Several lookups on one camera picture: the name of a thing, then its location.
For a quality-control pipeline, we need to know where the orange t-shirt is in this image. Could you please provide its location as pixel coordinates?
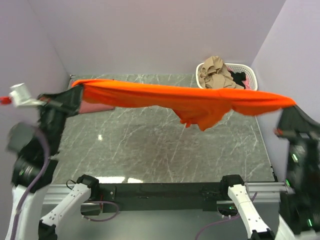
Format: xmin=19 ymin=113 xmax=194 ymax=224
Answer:
xmin=72 ymin=79 xmax=296 ymax=131

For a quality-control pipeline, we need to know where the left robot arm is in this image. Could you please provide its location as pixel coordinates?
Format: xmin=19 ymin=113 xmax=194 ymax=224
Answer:
xmin=0 ymin=83 xmax=100 ymax=240

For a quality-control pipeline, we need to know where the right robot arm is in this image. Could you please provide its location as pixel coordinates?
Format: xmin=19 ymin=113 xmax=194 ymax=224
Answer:
xmin=220 ymin=105 xmax=320 ymax=240

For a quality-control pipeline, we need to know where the folded pink t-shirt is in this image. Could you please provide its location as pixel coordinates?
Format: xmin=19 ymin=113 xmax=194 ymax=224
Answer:
xmin=79 ymin=100 xmax=115 ymax=114

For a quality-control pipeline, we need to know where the pink garment in basket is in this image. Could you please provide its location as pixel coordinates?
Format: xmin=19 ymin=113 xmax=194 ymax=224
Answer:
xmin=242 ymin=79 xmax=251 ymax=90

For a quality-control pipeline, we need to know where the white plastic laundry basket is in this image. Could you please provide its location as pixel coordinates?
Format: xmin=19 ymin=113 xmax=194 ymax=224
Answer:
xmin=195 ymin=62 xmax=258 ymax=91

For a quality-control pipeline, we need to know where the black garment in basket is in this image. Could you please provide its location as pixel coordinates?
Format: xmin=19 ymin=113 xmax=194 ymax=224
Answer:
xmin=228 ymin=70 xmax=247 ymax=89

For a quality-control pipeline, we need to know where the beige crumpled t-shirt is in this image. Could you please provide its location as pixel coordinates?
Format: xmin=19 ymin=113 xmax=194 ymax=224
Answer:
xmin=197 ymin=56 xmax=245 ymax=90

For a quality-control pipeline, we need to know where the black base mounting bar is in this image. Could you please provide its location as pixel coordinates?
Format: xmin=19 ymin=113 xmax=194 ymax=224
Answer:
xmin=99 ymin=182 xmax=231 ymax=212

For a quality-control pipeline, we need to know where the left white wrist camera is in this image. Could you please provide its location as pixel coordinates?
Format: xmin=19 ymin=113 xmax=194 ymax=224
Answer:
xmin=0 ymin=83 xmax=46 ymax=108

